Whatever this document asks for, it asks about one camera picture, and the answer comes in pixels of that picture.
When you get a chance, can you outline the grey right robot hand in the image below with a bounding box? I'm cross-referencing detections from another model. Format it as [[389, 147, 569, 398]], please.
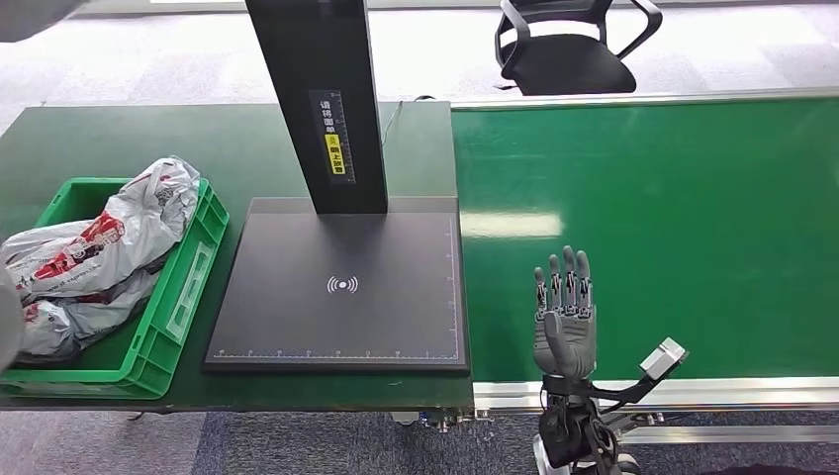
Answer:
[[531, 245, 599, 382]]

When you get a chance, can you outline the green conveyor belt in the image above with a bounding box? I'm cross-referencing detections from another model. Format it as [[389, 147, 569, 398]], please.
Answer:
[[450, 98, 839, 384]]

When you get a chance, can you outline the black inbound scanner machine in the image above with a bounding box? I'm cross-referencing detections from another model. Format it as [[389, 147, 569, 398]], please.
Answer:
[[202, 0, 471, 376]]

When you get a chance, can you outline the crumpled grey red-print mailer package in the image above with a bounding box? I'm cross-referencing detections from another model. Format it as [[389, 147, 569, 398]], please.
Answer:
[[0, 154, 202, 308]]

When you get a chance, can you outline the black office chair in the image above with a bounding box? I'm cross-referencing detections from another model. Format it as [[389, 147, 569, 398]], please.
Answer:
[[493, 0, 665, 97]]

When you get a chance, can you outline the yellow and black scanner label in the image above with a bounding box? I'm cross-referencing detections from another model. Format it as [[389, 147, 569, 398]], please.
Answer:
[[308, 88, 357, 186]]

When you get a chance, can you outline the dark green table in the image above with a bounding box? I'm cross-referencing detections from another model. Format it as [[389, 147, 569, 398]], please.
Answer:
[[0, 100, 476, 415]]

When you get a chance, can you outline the green plastic crate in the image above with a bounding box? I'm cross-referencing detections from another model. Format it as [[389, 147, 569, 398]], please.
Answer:
[[0, 176, 232, 401]]

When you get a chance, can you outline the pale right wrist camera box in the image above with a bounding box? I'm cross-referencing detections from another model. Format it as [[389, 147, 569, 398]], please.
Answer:
[[638, 336, 691, 382]]

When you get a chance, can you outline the aluminium conveyor frame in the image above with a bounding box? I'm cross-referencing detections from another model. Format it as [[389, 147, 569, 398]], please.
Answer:
[[449, 87, 839, 453]]

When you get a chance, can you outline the thin black cable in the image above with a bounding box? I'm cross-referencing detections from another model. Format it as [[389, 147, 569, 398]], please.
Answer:
[[381, 94, 437, 146]]

